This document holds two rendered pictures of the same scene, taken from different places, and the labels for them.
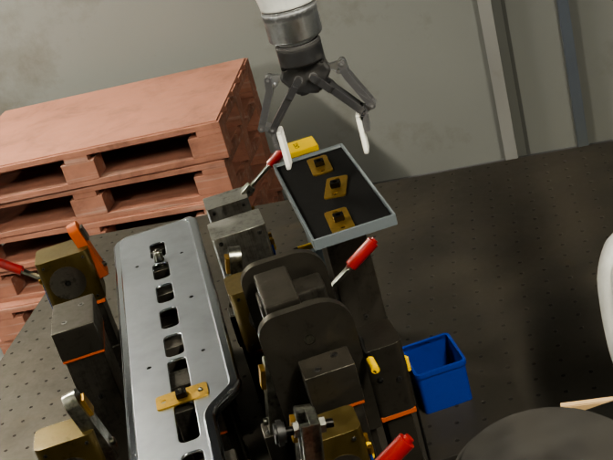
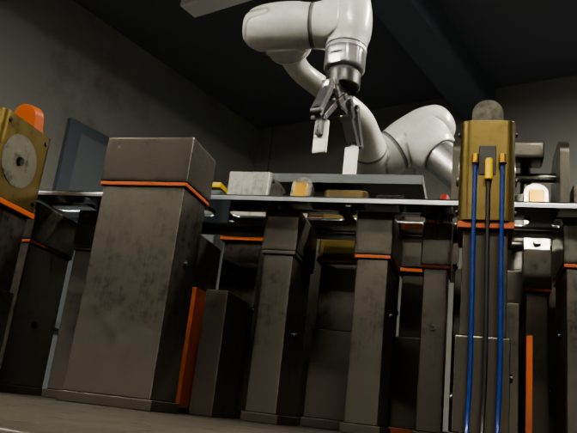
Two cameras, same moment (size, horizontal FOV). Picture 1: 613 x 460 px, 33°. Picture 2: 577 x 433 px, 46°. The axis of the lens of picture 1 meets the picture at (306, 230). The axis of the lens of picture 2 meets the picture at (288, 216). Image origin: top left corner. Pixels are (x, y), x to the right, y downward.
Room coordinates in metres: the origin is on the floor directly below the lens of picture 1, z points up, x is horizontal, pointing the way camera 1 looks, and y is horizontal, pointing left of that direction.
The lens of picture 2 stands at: (1.24, 1.17, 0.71)
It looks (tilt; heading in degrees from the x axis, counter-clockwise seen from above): 17 degrees up; 291
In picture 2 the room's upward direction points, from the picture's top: 7 degrees clockwise
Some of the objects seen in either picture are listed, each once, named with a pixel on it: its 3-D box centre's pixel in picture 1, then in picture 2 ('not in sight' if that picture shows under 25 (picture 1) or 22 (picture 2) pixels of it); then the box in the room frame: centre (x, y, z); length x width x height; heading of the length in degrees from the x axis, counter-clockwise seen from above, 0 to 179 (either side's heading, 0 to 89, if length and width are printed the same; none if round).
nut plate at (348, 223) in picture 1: (338, 217); not in sight; (1.50, -0.06, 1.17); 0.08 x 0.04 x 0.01; 2
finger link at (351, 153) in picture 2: (362, 131); (350, 161); (1.62, -0.14, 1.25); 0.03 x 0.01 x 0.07; 169
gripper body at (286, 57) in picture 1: (304, 66); (342, 92); (1.64, -0.07, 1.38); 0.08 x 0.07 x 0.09; 79
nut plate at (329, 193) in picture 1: (335, 184); not in sight; (1.64, -0.07, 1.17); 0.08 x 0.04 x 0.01; 169
